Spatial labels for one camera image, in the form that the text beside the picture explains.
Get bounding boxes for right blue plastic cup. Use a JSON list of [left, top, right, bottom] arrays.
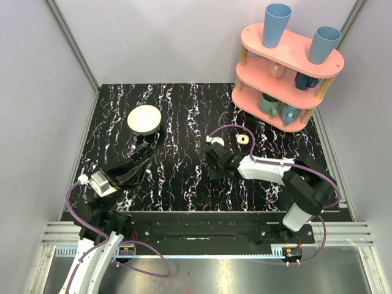
[[308, 26, 342, 64]]

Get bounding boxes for pink three-tier shelf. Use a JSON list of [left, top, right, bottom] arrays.
[[232, 23, 344, 132]]

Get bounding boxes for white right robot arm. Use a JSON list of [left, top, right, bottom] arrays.
[[205, 143, 337, 243]]

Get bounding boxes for cream and green bowl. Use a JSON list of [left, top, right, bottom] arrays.
[[127, 105, 162, 136]]

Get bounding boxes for pink mug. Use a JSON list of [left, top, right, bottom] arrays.
[[268, 61, 287, 78]]

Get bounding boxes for left blue plastic cup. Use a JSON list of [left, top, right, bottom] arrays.
[[262, 3, 292, 48]]

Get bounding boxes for light blue mug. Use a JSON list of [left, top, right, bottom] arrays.
[[279, 104, 301, 126]]

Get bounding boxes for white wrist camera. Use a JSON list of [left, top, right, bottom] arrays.
[[206, 136, 225, 147], [78, 171, 118, 198]]

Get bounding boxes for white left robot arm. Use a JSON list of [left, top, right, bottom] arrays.
[[60, 156, 149, 293]]

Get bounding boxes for green ceramic mug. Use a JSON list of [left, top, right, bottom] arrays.
[[258, 93, 281, 118]]

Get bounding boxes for dark blue mug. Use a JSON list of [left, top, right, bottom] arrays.
[[295, 72, 319, 91]]

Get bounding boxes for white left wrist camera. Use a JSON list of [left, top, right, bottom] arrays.
[[78, 171, 118, 198]]

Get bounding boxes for blue plastic cup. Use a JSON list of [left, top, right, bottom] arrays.
[[262, 3, 292, 48], [308, 26, 342, 64]]

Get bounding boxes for white earbud case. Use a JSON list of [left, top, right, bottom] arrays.
[[236, 134, 249, 145]]

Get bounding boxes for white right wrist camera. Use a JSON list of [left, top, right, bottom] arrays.
[[206, 136, 225, 147]]

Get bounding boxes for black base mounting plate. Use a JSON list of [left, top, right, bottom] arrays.
[[120, 211, 315, 245]]

